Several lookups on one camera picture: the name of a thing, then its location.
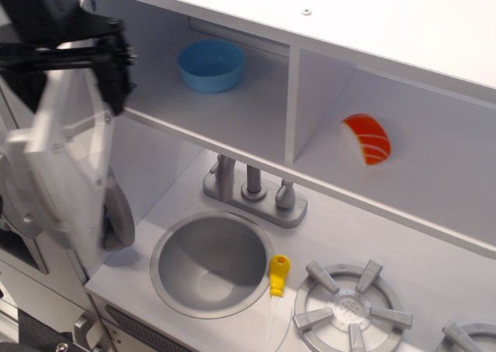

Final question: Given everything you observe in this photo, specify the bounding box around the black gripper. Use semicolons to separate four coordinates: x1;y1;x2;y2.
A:
1;0;136;116

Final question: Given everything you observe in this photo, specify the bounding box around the white toy microwave door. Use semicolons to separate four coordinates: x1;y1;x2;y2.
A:
5;69;114;257

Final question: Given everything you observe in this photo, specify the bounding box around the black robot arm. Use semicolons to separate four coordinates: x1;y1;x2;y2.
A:
1;0;133;116

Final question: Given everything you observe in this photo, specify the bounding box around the blue plastic bowl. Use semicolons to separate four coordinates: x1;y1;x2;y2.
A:
177;40;245;93

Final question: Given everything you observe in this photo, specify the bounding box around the grey toy sink basin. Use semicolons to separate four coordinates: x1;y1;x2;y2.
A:
150;211;274;319

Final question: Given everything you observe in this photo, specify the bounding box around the grey toy faucet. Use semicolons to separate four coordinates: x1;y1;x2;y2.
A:
203;154;308;229

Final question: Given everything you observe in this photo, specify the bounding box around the white toy kitchen cabinet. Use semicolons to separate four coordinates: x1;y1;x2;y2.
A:
0;0;496;352

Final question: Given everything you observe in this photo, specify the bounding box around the orange salmon sushi toy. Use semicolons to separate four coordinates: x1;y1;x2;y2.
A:
340;113;391;166

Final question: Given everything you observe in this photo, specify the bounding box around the grey toy stove burner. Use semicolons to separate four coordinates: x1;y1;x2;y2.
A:
293;260;413;351

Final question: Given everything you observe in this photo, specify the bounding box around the yellow handled toy knife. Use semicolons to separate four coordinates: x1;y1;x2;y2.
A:
264;254;292;351

